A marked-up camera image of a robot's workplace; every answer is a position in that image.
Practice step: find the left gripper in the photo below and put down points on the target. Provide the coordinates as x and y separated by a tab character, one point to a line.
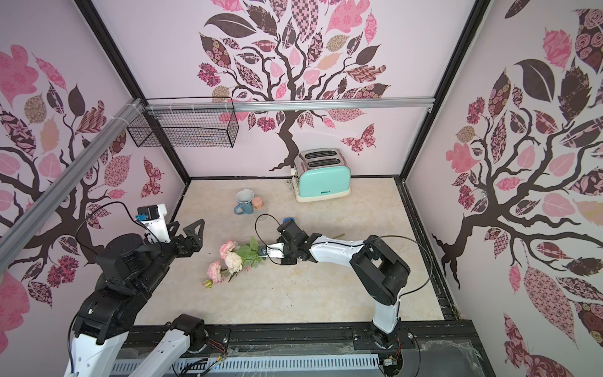
195	241

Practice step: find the pink flower bouquet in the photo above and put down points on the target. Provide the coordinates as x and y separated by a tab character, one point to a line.
235	259

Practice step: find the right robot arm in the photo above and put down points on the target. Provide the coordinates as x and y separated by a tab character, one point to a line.
381	271

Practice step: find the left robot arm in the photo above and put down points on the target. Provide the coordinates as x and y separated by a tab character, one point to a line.
132	269

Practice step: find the glass jar with cork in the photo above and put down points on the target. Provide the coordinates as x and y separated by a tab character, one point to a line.
257	203

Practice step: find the mint green toaster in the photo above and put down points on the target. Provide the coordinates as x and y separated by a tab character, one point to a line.
320	174

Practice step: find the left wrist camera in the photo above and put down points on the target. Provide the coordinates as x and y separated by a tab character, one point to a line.
153	220

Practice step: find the black wire basket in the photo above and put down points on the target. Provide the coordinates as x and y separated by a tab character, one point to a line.
186	122

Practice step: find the aluminium frame rail left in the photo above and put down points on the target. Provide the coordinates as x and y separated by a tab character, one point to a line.
16	238

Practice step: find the white slotted cable duct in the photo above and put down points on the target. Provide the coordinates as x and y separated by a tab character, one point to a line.
257	366

